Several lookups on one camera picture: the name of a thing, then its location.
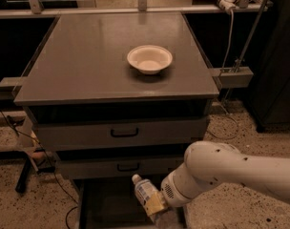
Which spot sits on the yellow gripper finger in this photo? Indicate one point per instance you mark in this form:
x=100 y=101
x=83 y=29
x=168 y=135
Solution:
x=155 y=204

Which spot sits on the clear plastic bottle blue label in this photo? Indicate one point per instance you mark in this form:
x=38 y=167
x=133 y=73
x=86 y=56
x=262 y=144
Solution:
x=167 y=219

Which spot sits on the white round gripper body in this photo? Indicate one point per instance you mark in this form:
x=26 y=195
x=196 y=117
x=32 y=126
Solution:
x=172 y=188

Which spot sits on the top grey drawer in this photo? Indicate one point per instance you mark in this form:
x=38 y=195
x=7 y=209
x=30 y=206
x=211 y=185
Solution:
x=83 y=136

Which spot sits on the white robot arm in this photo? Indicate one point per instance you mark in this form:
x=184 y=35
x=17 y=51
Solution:
x=207 y=164

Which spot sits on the black table leg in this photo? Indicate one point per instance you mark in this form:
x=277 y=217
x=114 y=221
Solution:
x=22 y=181

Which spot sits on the grey metal rail frame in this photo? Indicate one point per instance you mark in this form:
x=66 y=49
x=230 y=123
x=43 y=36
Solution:
x=119 y=4

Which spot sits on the white paper bowl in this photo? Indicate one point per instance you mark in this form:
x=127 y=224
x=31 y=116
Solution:
x=149 y=59

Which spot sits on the open bottom grey drawer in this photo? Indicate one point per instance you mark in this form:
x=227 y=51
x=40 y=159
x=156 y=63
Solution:
x=110 y=203

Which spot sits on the middle grey drawer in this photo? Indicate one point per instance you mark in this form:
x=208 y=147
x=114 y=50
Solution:
x=124 y=166

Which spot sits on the grey drawer cabinet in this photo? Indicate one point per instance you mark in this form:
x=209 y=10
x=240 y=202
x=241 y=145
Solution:
x=82 y=75

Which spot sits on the grey metal side bracket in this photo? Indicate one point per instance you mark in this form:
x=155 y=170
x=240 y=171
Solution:
x=231 y=80

